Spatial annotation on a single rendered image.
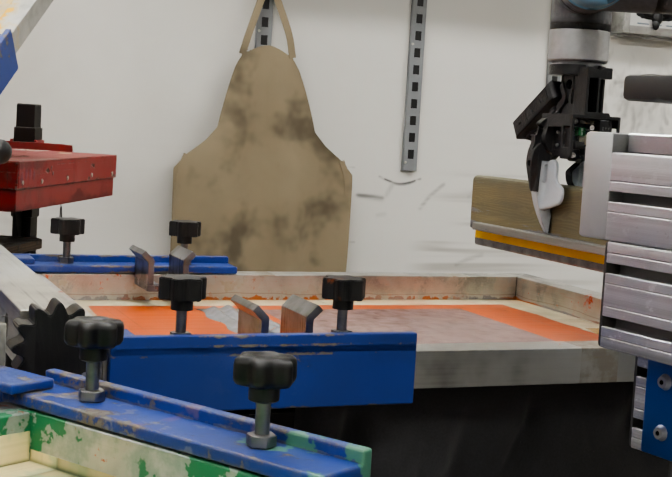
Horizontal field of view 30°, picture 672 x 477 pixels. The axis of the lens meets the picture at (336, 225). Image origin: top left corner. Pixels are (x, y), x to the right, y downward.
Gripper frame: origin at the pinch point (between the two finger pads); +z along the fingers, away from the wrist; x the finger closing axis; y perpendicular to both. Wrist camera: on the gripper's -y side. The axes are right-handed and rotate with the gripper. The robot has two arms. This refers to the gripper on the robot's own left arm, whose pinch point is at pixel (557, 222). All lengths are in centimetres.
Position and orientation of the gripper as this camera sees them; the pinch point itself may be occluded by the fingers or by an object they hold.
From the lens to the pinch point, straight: 164.0
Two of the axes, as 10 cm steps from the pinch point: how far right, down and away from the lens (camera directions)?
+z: -0.6, 10.0, 0.8
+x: 9.2, 0.2, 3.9
